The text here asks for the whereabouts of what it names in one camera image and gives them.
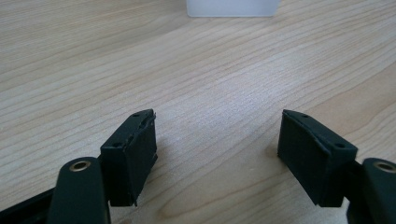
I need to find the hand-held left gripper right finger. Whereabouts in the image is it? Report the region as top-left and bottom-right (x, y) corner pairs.
(276, 108), (359, 208)

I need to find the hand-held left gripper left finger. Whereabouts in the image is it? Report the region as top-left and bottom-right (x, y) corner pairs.
(100, 108), (158, 207)

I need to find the white plastic box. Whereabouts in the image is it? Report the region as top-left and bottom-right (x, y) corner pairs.
(186, 0), (283, 18)

